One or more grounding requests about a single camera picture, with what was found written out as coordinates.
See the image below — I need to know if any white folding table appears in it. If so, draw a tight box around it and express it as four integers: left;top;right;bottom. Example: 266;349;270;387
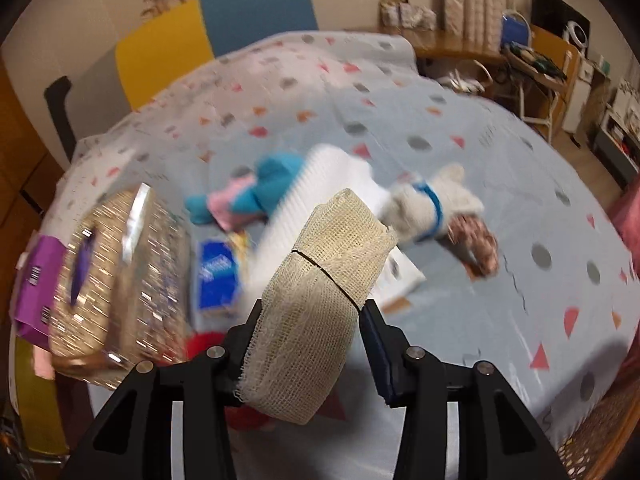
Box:
503;42;574;144

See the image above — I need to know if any ornate silver tissue box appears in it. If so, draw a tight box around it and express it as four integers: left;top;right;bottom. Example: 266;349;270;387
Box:
49;183;191;389

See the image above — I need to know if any beige gauze cloth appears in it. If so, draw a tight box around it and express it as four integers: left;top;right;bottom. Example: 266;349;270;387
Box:
234;188;397;425

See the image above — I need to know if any multicolour sofa backrest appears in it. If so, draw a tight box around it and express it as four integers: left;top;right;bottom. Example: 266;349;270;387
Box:
65;0;318;141

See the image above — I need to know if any blue tissue pack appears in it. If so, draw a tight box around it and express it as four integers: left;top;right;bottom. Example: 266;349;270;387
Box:
193;231;250;316

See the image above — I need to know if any blue pink plush toy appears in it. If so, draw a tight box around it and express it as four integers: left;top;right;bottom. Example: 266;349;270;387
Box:
184;153;305;232

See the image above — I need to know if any pink blanket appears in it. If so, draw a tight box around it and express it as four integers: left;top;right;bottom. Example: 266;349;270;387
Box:
608;174;640;271

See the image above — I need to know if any white waffle cloth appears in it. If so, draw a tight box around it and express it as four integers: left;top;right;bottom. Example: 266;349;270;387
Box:
241;144;390;310

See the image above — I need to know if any wooden desk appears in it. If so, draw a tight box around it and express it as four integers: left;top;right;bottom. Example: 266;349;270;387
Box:
349;24;511;68

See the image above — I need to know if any patterned tablecloth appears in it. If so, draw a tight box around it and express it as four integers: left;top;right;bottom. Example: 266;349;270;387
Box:
44;32;639;479

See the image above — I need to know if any red plush sock toy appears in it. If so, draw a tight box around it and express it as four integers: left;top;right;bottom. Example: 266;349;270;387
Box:
186;332;271;432

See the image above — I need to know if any white knit glove blue band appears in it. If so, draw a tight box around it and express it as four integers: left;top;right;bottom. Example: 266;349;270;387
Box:
378;164;484;243

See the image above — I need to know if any wet wipes packet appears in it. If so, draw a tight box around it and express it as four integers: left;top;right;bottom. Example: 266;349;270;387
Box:
369;247;426;310

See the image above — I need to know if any brown satin scrunchie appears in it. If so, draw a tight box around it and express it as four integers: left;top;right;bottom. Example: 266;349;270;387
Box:
447;214;499;278

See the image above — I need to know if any purple box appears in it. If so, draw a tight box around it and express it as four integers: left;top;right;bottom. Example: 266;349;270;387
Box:
10;233;66;350

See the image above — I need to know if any wicker basket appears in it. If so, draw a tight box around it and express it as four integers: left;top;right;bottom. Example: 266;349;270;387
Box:
559;359;639;479

